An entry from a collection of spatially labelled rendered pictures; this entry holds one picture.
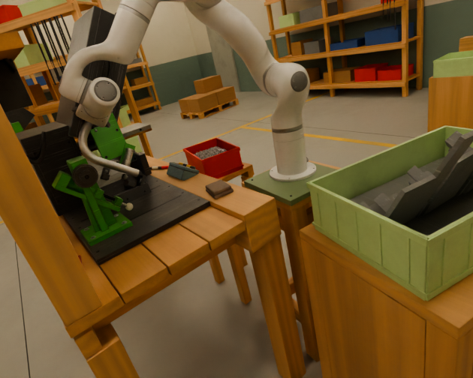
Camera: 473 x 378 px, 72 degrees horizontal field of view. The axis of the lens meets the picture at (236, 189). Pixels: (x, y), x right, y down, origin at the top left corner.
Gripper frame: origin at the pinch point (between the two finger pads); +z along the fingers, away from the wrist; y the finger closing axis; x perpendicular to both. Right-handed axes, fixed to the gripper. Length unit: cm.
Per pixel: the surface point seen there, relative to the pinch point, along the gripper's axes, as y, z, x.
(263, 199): -57, -37, 12
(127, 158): -18.5, 10.0, 4.4
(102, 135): -6.6, 12.9, -1.3
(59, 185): 0.4, -12.5, 27.1
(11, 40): 24.2, -29.7, -1.2
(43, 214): 1, -46, 38
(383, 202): -68, -75, 11
